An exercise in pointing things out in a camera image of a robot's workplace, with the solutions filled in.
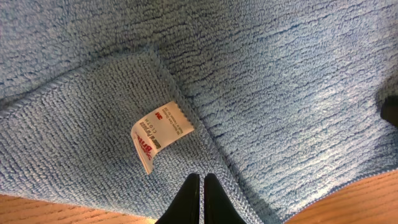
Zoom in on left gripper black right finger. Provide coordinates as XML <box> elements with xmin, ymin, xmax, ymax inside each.
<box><xmin>204</xmin><ymin>174</ymin><xmax>246</xmax><ymax>224</ymax></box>

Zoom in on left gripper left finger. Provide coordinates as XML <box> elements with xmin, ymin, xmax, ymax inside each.
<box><xmin>156</xmin><ymin>173</ymin><xmax>200</xmax><ymax>224</ymax></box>

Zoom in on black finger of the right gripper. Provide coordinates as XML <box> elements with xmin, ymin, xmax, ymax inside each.
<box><xmin>381</xmin><ymin>96</ymin><xmax>398</xmax><ymax>127</ymax></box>

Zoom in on blue microfiber cloth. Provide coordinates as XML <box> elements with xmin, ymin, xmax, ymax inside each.
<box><xmin>1</xmin><ymin>0</ymin><xmax>397</xmax><ymax>223</ymax></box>

